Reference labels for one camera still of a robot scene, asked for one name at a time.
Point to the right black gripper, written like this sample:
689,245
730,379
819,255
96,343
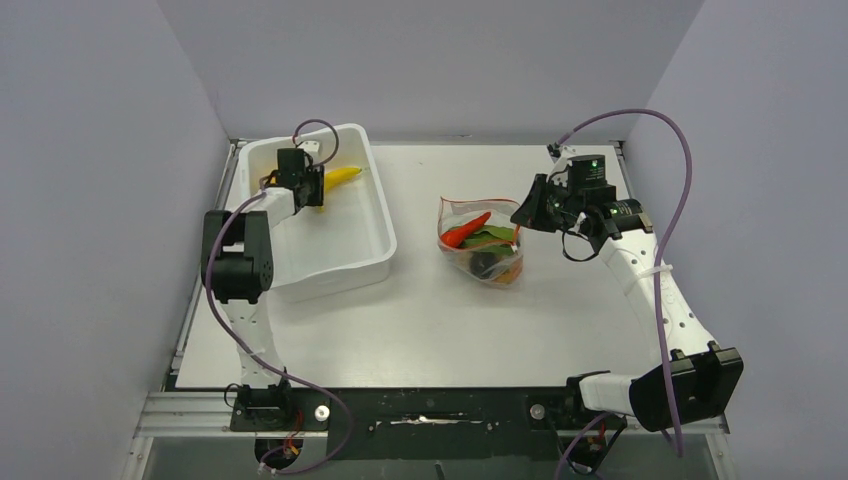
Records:
531,214

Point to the yellow toy banana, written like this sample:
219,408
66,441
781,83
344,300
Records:
336,178

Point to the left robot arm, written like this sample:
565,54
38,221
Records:
237,270

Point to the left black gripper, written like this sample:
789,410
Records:
316,173

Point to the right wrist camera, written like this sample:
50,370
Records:
561,156

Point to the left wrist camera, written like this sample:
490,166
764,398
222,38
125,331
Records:
313,148

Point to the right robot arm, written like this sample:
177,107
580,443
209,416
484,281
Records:
694,377

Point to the red toy chili pepper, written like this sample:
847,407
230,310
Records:
456,236

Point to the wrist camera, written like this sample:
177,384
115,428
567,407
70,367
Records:
561,156
313,148

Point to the clear zip top bag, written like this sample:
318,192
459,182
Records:
453,213

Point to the white plastic bin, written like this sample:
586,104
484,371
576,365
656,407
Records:
349,241

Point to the green toy vegetable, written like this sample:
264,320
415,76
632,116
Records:
500,240

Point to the toy pineapple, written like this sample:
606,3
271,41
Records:
511,272

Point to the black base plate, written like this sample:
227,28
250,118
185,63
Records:
304,427

